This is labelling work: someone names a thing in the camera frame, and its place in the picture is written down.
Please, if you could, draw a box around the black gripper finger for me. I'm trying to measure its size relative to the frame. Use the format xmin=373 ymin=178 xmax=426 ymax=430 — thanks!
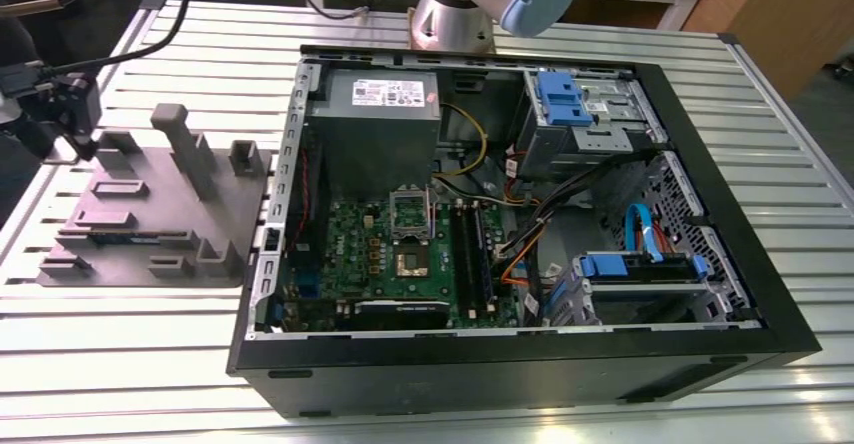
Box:
xmin=65 ymin=74 xmax=103 ymax=161

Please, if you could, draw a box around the CPU socket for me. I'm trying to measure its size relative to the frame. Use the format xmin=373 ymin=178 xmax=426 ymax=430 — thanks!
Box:
xmin=392 ymin=245 xmax=440 ymax=281

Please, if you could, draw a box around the black office chair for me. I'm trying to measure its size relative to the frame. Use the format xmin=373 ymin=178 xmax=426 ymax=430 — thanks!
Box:
xmin=0 ymin=13 xmax=75 ymax=83

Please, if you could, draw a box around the grey parts rack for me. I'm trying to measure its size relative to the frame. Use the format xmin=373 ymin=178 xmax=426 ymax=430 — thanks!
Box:
xmin=34 ymin=103 xmax=280 ymax=290

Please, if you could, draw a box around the blue RAM stick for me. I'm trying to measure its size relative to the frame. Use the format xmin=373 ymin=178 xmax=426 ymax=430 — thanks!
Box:
xmin=468 ymin=203 xmax=501 ymax=311
xmin=85 ymin=231 xmax=167 ymax=247

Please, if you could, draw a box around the black case fan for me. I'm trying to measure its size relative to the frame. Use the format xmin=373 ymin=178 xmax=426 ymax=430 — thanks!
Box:
xmin=288 ymin=198 xmax=334 ymax=270

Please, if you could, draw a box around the silver power supply unit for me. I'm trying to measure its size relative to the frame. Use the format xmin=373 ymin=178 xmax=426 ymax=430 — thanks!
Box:
xmin=304 ymin=67 xmax=445 ymax=206

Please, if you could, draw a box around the green motherboard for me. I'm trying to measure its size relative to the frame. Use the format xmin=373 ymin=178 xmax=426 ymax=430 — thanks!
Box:
xmin=277 ymin=197 xmax=524 ymax=334

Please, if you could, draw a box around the metal locking lever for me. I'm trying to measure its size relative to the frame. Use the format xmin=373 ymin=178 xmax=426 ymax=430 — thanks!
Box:
xmin=429 ymin=183 xmax=444 ymax=248

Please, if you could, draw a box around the black graphics card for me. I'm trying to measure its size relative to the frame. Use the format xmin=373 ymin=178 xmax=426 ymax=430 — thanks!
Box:
xmin=337 ymin=295 xmax=454 ymax=334

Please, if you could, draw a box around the black RAM slot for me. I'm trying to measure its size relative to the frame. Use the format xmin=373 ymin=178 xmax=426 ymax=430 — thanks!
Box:
xmin=449 ymin=202 xmax=472 ymax=316

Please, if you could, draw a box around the silver drive cage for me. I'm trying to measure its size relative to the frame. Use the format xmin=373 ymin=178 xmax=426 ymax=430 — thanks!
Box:
xmin=517 ymin=67 xmax=670 ymax=183

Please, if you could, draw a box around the black PC case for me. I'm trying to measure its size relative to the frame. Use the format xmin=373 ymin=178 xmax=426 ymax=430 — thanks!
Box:
xmin=225 ymin=43 xmax=824 ymax=420

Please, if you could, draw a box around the hard disk in blue carrier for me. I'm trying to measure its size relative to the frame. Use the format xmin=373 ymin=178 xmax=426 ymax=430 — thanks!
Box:
xmin=572 ymin=251 xmax=711 ymax=285

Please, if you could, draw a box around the silver disk bay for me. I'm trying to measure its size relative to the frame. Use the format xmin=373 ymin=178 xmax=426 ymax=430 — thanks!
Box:
xmin=544 ymin=251 xmax=767 ymax=329

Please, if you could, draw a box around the brown wooden cabinet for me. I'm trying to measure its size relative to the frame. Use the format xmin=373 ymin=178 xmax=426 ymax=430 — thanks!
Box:
xmin=684 ymin=0 xmax=854 ymax=103

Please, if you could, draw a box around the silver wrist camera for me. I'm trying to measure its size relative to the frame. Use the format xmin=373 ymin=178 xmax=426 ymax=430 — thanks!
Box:
xmin=0 ymin=94 xmax=30 ymax=126

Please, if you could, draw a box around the red black twisted wire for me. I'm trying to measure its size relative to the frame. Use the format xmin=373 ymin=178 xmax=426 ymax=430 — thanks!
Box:
xmin=298 ymin=144 xmax=320 ymax=230

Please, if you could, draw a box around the yellow wire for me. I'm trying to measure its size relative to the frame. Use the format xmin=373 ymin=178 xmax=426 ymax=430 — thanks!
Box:
xmin=430 ymin=101 xmax=493 ymax=180

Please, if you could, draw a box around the blue plastic drive bracket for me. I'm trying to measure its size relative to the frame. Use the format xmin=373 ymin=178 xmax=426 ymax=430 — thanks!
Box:
xmin=536 ymin=70 xmax=597 ymax=128

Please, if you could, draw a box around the orange wire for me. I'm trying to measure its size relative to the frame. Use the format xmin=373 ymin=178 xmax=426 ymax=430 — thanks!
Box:
xmin=498 ymin=231 xmax=546 ymax=288

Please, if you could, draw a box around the black cable bundle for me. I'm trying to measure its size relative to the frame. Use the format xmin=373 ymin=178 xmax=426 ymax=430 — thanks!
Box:
xmin=497 ymin=147 xmax=670 ymax=261

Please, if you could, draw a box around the blue data cable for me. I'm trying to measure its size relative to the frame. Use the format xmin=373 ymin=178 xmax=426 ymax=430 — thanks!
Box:
xmin=625 ymin=202 xmax=670 ymax=265

